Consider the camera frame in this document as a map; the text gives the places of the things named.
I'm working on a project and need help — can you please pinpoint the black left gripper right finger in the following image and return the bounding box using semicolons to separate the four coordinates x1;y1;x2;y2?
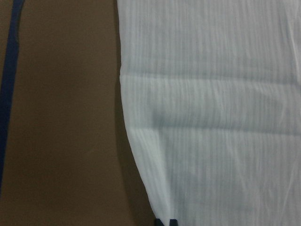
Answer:
169;219;178;226

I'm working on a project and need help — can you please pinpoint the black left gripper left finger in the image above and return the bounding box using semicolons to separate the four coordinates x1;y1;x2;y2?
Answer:
154;218;162;226

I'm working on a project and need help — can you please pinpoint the brown paper table cover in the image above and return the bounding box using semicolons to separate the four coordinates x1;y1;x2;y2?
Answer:
0;0;155;226

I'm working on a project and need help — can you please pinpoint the light blue button shirt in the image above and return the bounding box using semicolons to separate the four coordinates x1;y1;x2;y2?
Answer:
117;0;301;226

